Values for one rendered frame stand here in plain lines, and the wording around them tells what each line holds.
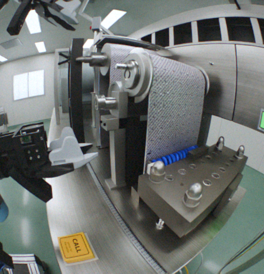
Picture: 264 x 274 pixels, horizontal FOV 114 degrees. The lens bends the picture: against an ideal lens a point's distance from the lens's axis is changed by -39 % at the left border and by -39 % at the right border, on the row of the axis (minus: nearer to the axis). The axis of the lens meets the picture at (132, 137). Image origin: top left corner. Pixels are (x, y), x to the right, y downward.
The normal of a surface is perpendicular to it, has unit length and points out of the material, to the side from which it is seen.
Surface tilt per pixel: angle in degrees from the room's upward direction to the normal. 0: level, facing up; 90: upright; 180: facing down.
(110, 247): 0
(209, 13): 90
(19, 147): 90
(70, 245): 0
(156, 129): 90
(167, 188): 0
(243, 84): 90
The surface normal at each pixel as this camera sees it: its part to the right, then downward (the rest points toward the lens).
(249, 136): -0.87, 0.16
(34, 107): 0.51, 0.33
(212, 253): 0.03, -0.93
